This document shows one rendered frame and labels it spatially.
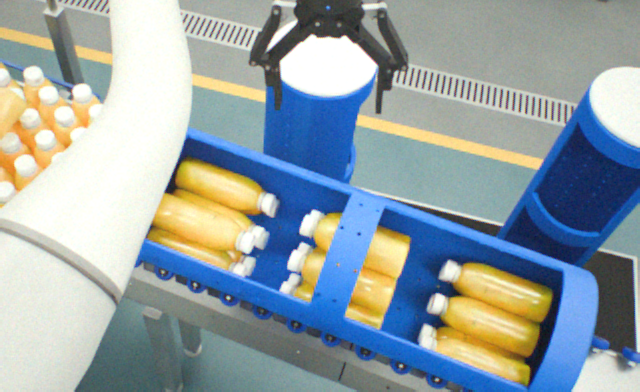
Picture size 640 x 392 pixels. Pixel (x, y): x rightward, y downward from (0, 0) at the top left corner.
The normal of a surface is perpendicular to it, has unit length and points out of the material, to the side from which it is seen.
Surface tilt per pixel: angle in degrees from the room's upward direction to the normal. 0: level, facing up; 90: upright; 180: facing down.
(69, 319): 55
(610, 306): 0
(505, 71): 0
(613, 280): 0
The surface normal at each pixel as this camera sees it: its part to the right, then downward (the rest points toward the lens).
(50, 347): 0.77, 0.03
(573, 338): -0.07, -0.22
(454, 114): 0.08, -0.57
